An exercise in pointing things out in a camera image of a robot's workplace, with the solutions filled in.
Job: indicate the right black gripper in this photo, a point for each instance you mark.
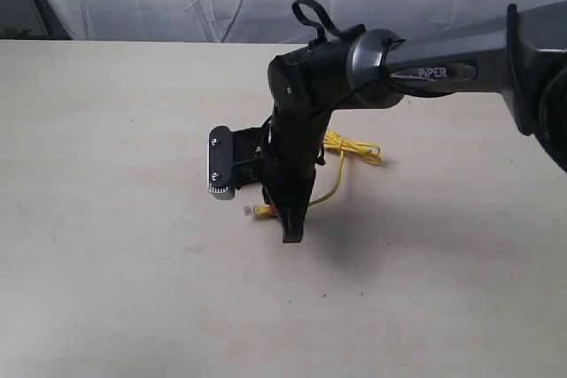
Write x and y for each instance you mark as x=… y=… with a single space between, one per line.
x=295 y=140

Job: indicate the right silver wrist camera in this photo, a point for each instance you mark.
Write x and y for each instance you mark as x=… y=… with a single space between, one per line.
x=232 y=160

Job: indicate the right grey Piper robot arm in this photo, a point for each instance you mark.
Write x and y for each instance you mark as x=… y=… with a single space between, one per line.
x=521 y=56

